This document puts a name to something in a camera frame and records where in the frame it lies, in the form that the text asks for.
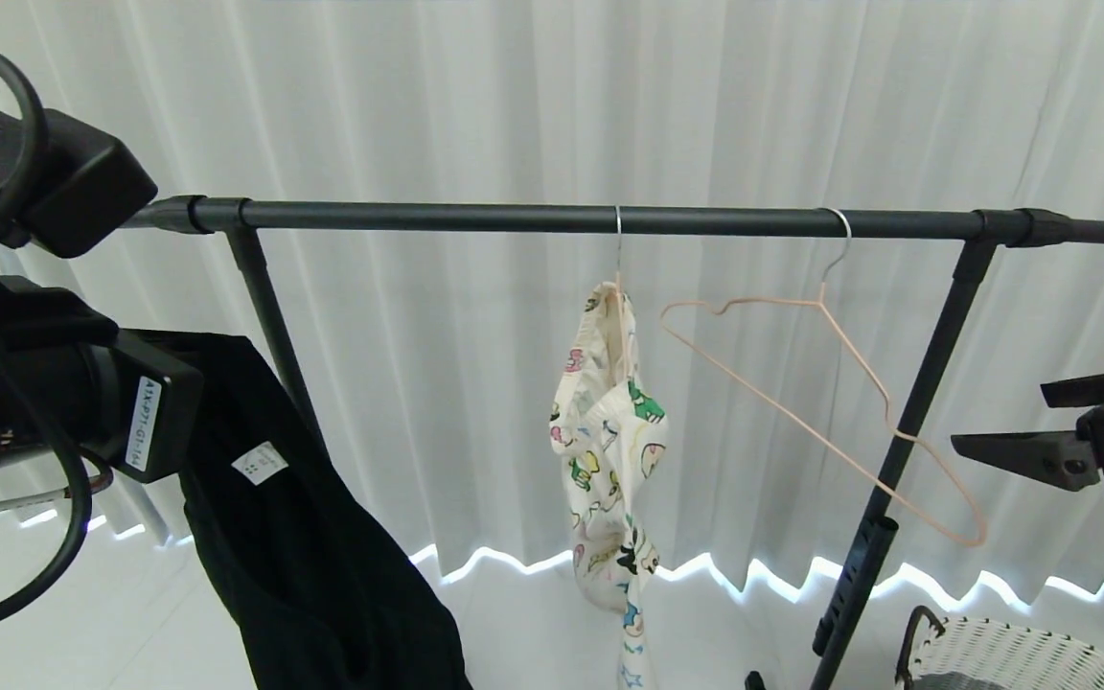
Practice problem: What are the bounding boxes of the pink clothes hanger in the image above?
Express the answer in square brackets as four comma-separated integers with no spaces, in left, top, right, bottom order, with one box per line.
[609,206,636,384]
[659,208,987,549]

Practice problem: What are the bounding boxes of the black clothes rack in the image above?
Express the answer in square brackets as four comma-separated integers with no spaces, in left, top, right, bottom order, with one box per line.
[121,196,1104,690]

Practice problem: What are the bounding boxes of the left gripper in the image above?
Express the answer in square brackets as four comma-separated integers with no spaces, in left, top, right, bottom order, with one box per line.
[0,278,205,485]

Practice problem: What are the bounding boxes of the white laundry basket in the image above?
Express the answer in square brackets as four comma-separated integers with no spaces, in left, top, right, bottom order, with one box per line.
[895,606,1104,690]

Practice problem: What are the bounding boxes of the cream printed garment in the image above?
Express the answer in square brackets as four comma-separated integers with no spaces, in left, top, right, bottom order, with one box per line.
[550,281,670,690]

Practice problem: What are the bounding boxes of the black garment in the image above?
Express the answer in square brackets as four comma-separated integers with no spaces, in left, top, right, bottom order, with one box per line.
[173,333,473,690]

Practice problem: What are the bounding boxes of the white curtain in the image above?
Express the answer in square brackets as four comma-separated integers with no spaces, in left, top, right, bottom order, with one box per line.
[0,0,1104,610]

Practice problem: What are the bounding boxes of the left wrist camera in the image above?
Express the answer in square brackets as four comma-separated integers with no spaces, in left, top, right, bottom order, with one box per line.
[0,108,158,279]

